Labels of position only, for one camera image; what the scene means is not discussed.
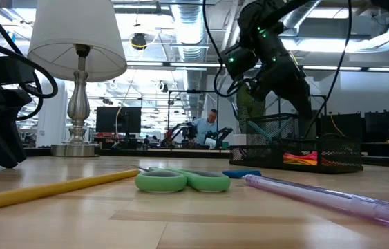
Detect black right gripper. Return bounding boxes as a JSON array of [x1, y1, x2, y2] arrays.
[[247, 29, 316, 139]]

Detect pink rainbow sticky note pad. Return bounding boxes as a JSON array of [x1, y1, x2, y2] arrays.
[[283, 151, 321, 166]]

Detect black mesh desk organizer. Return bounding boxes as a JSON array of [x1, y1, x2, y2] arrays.
[[229, 113, 364, 174]]

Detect teal pen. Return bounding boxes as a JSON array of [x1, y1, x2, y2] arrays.
[[247, 120, 273, 142]]

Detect yellow pencil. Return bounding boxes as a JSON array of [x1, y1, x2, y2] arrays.
[[0, 168, 141, 214]]

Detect purple translucent pen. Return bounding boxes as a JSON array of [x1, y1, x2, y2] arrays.
[[242, 174, 389, 233]]

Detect green handled scissors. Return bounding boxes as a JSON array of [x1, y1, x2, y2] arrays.
[[133, 165, 231, 194]]

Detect black equipment case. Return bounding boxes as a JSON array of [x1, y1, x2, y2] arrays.
[[364, 110, 389, 145], [320, 112, 363, 142]]

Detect snake plant in white pot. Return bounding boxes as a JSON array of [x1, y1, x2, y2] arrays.
[[232, 84, 267, 153]]

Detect blue eraser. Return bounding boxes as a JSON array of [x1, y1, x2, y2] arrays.
[[221, 169, 263, 179]]

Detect person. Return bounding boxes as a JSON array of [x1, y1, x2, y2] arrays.
[[192, 109, 219, 146]]

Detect black monitor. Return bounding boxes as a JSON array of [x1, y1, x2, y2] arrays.
[[95, 106, 142, 134]]

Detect white shade table lamp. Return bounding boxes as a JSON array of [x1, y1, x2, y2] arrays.
[[27, 0, 129, 158]]

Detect black ceiling spotlight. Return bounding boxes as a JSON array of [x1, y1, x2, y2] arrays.
[[131, 33, 148, 51]]

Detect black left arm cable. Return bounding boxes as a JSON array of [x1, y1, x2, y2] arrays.
[[0, 0, 59, 122]]

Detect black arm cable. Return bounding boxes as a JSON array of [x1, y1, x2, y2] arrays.
[[202, 0, 247, 99], [303, 0, 353, 139], [0, 0, 59, 122]]

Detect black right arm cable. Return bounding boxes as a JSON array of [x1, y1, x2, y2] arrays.
[[303, 0, 353, 139], [202, 0, 247, 99]]

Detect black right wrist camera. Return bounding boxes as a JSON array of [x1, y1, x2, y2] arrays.
[[220, 44, 260, 81]]

